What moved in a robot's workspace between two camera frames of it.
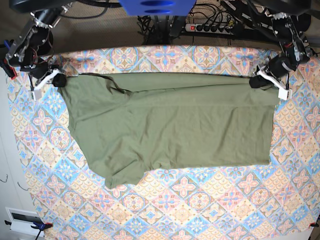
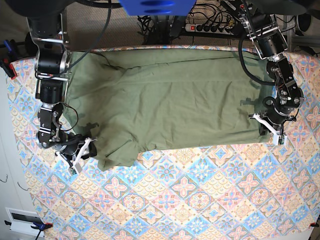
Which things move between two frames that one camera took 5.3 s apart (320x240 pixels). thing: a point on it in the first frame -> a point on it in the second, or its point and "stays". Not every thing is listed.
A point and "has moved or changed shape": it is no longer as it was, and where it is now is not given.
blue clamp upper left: x=4 y=65 stays
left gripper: x=45 y=72 -> x=72 y=148
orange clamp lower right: x=314 y=224 stays
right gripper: x=278 y=65 -> x=277 y=113
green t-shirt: x=126 y=123 has moved or changed shape
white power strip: x=227 y=30 stays
